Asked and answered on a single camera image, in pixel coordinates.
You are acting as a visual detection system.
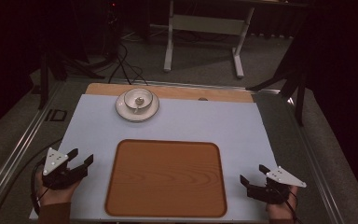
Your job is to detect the black floor cables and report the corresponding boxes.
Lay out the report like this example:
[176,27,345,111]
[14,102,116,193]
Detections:
[106,40,148,86]

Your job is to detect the small metal spoon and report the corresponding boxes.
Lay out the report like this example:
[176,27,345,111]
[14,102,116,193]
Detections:
[133,96,145,114]

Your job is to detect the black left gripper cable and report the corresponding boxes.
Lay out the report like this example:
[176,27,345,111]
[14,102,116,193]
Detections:
[0,138,63,223]

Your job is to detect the brown wooden tray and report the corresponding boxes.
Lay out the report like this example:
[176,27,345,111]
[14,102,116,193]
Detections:
[104,138,228,218]

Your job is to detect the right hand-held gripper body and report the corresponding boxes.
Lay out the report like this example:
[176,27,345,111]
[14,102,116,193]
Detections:
[247,165,308,205]

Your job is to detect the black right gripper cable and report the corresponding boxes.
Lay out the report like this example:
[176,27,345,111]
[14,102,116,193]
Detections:
[269,183,304,224]

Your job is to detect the white cup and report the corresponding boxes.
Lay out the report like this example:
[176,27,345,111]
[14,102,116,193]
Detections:
[123,87,154,114]

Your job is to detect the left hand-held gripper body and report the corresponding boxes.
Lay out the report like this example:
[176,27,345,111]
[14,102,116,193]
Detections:
[41,147,86,191]

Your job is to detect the person's right hand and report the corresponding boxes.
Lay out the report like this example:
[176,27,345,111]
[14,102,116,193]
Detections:
[266,185,300,221]

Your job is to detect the light blue table mat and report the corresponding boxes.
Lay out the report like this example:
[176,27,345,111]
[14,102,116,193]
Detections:
[28,93,279,223]

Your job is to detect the white metal table frame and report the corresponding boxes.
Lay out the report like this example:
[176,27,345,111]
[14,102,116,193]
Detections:
[163,0,255,79]

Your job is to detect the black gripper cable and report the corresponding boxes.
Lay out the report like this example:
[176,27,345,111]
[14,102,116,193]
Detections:
[0,138,63,223]
[269,183,304,224]

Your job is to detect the black tripod stand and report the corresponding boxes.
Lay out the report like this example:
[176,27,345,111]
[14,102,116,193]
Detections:
[31,36,106,110]

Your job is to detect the white saucer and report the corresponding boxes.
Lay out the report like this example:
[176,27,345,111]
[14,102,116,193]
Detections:
[115,90,160,123]

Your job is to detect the person's left hand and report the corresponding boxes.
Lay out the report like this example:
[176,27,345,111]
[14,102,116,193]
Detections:
[34,169,82,207]

